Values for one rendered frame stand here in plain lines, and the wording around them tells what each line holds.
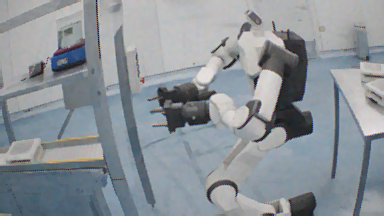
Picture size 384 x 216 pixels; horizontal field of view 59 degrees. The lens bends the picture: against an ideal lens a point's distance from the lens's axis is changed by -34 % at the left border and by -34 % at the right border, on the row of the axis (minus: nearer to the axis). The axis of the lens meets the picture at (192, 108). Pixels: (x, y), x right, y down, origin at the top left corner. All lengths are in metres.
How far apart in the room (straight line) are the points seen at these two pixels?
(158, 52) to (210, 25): 0.70
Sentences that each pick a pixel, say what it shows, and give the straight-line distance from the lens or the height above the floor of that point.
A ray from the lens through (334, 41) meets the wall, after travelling 6.60.
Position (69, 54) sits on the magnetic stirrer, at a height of 1.31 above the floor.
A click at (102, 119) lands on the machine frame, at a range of 1.80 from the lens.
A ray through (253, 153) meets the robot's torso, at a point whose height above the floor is 0.74.
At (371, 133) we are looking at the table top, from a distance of 1.87.
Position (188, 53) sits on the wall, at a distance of 5.84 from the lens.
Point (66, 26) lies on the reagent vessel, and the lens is 1.90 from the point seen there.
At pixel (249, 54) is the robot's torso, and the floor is 1.17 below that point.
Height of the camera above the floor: 1.62
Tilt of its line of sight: 19 degrees down
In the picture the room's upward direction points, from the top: 9 degrees counter-clockwise
